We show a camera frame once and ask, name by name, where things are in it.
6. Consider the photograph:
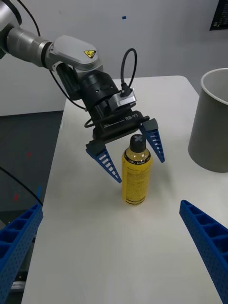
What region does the grey plastic bin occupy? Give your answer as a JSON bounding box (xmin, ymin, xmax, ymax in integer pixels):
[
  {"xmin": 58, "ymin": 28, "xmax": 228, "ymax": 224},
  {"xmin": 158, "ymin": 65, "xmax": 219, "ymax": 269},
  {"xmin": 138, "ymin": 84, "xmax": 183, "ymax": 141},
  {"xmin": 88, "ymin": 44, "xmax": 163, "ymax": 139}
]
[{"xmin": 188, "ymin": 68, "xmax": 228, "ymax": 173}]

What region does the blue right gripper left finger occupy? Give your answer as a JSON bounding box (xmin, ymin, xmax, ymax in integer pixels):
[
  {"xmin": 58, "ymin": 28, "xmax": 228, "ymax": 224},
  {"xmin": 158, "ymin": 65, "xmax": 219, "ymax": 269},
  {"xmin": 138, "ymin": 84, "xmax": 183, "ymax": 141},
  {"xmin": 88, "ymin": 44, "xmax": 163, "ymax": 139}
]
[{"xmin": 0, "ymin": 203, "xmax": 44, "ymax": 304}]

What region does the yellow bottle with black cap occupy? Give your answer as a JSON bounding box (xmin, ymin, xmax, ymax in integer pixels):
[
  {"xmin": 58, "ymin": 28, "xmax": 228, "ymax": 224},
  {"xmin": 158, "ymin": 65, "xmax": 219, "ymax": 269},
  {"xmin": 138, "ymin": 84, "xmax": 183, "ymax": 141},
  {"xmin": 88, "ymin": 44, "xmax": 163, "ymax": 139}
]
[{"xmin": 121, "ymin": 134, "xmax": 152, "ymax": 206}]

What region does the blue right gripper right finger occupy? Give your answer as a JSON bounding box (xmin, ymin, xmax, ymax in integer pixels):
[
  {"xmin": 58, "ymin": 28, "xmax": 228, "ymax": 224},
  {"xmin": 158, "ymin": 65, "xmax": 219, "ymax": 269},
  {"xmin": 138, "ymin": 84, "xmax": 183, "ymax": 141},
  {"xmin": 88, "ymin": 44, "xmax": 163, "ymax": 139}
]
[{"xmin": 179, "ymin": 199, "xmax": 228, "ymax": 304}]

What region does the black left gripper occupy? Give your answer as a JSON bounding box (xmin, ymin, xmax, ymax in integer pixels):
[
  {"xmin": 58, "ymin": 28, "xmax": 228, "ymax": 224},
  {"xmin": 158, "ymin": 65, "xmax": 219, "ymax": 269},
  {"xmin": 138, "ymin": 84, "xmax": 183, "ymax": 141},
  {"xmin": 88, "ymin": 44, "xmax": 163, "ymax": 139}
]
[{"xmin": 85, "ymin": 108, "xmax": 166, "ymax": 184}]

